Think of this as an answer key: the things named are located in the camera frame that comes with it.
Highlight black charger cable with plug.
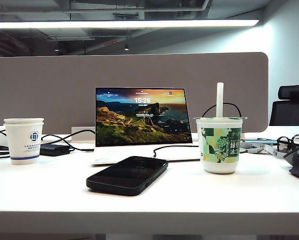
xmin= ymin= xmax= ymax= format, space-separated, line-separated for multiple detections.
xmin=152 ymin=102 xmax=242 ymax=159

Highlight black smartphone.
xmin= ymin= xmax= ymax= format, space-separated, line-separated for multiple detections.
xmin=86 ymin=155 xmax=169 ymax=197

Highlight white drinking straw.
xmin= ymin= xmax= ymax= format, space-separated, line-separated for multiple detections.
xmin=216 ymin=81 xmax=225 ymax=118

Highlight green white drink cup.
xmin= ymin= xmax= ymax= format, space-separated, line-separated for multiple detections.
xmin=193 ymin=115 xmax=249 ymax=175

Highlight grey desk partition panel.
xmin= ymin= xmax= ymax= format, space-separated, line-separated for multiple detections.
xmin=0 ymin=51 xmax=269 ymax=133

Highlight white laptop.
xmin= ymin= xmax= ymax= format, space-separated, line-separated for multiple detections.
xmin=89 ymin=86 xmax=203 ymax=166

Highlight black power adapter brick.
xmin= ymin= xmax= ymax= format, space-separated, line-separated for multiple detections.
xmin=39 ymin=143 xmax=75 ymax=157

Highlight long ceiling light bar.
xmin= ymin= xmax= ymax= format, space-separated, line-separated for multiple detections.
xmin=0 ymin=19 xmax=260 ymax=29

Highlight grey blue dongle adapter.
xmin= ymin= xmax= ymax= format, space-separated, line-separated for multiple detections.
xmin=242 ymin=138 xmax=278 ymax=145

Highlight plain white paper cup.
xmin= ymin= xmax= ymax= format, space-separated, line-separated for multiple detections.
xmin=3 ymin=118 xmax=45 ymax=125

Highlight black eyeglasses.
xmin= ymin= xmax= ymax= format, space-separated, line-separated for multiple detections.
xmin=276 ymin=134 xmax=299 ymax=154

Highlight white paper cup blue logo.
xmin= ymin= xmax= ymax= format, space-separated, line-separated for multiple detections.
xmin=4 ymin=122 xmax=44 ymax=166

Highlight black mesh office chair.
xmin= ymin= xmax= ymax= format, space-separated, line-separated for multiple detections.
xmin=268 ymin=83 xmax=299 ymax=126

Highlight black laptop power cable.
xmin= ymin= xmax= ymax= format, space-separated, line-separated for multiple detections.
xmin=40 ymin=129 xmax=96 ymax=152

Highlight white printed lanyard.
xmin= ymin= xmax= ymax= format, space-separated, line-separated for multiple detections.
xmin=244 ymin=142 xmax=286 ymax=159

